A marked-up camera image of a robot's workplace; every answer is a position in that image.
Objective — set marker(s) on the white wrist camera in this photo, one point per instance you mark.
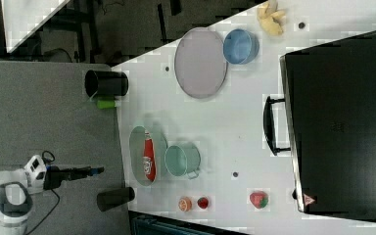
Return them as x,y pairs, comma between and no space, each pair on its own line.
35,171

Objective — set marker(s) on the green oval strainer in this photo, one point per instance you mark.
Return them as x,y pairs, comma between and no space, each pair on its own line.
136,148

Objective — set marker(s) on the orange slice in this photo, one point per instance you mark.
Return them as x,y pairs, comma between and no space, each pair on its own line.
185,204

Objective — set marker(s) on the black cylinder post upper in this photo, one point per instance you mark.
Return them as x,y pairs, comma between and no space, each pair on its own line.
105,83

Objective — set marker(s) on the small red strawberry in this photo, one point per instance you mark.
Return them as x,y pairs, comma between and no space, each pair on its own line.
203,202

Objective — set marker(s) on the grey round plate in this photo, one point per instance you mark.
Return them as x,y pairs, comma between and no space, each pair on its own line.
199,65

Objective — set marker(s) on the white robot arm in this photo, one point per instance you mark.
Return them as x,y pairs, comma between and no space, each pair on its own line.
17,186

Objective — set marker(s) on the green metal cup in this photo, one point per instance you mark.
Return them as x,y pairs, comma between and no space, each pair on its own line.
183,159

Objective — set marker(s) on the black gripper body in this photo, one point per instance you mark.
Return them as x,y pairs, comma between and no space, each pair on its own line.
55,176

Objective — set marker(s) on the black cylinder post lower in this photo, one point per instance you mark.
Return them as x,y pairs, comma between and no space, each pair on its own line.
114,198

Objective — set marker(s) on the black cylinder post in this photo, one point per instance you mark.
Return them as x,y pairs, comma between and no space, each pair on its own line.
105,83
114,198

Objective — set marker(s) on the black toaster oven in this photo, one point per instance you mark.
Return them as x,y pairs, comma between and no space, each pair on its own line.
330,105

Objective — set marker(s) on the red ketchup bottle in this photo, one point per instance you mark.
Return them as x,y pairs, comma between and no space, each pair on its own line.
149,164

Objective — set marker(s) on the blue bowl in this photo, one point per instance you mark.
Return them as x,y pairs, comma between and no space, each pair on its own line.
240,47

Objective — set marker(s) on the large red strawberry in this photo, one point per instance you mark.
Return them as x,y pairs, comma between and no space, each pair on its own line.
259,199

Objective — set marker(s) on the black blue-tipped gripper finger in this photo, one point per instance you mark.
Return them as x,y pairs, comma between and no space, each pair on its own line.
89,171

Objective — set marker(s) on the green clamp piece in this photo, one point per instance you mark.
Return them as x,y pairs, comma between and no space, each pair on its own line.
106,104

